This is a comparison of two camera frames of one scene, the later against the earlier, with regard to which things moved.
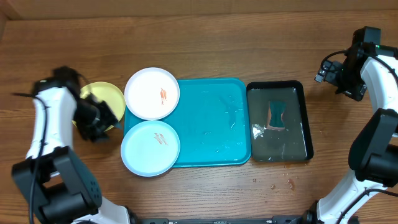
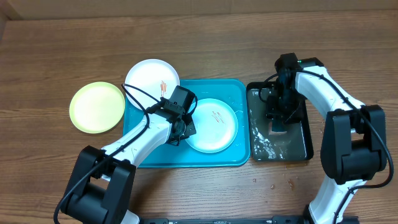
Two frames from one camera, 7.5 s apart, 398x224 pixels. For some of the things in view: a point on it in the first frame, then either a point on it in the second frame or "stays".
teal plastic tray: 212,121 stays
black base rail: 277,219 stays
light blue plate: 150,149 to 216,124
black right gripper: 357,93 to 296,117
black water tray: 278,121 stays
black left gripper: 94,134 to 191,129
